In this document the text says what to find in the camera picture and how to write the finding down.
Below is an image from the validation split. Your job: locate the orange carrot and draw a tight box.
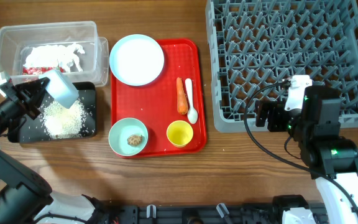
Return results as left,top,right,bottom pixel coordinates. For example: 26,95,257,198
176,77,188,114

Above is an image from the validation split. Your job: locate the yellow cup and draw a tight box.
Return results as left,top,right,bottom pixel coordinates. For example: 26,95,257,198
167,120,194,148

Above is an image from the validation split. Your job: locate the black tray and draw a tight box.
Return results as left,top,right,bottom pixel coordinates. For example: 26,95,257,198
8,82,96,143

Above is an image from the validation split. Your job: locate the red snack wrapper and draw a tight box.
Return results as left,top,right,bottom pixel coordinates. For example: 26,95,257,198
22,67,64,75

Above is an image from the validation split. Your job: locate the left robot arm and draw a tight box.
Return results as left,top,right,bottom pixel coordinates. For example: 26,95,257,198
0,77,110,223

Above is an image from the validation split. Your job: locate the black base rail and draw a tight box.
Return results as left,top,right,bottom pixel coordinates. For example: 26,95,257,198
103,195,329,224

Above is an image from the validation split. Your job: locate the red serving tray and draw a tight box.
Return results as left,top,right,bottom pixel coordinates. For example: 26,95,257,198
110,39,207,159

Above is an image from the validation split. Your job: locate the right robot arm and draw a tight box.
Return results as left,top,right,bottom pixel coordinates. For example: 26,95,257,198
255,84,358,223

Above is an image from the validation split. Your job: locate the large light blue plate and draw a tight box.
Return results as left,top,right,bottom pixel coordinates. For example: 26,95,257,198
109,34,165,86

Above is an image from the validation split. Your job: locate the light blue rice bowl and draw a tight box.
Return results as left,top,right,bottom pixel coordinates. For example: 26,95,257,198
39,70,79,109

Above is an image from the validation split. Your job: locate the grey dishwasher rack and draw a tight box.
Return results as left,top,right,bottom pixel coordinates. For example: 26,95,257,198
205,0,358,133

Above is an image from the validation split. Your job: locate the white spoon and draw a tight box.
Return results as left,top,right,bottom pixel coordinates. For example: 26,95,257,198
185,78,198,124

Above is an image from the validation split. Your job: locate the light green bowl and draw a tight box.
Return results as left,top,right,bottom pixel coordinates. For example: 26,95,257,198
108,118,149,157

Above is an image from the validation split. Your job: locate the white rice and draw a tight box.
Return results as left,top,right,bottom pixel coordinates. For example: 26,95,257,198
40,100,96,139

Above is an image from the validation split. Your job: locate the brown mushroom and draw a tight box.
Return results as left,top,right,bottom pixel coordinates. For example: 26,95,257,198
127,134,143,147

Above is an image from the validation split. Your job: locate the white tissue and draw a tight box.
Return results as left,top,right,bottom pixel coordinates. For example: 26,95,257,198
24,43,85,73

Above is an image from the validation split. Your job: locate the clear plastic bin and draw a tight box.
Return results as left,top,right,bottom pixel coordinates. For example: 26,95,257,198
0,21,109,87

